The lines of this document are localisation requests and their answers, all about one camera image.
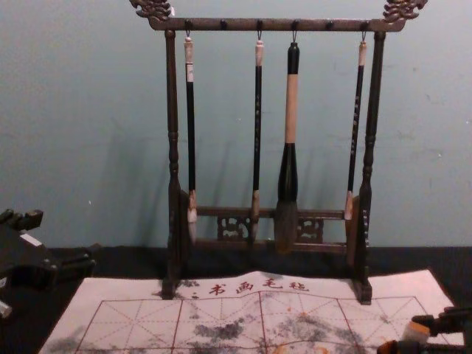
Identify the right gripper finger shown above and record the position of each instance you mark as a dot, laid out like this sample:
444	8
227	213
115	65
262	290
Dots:
424	348
442	321

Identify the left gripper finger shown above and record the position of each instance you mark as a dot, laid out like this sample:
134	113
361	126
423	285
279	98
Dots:
75	262
26	218

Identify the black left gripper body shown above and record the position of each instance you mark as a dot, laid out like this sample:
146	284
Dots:
26	263

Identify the black table cloth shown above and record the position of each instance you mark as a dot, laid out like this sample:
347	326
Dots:
33	324

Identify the white felt mat red grid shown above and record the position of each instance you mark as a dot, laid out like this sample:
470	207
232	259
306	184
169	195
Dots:
140	321

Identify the black brush long white cap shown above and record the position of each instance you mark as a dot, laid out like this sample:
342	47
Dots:
190	140

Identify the dark wooden brush rack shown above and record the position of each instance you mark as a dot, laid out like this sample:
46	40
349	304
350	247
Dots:
172	110

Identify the thin black brush white cap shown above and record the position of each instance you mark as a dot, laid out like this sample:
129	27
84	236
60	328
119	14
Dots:
257	129
356	121

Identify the large black and cream brush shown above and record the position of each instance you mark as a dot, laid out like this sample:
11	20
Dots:
291	107

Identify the plain pale wall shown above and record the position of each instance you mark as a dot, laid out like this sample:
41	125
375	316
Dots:
81	121

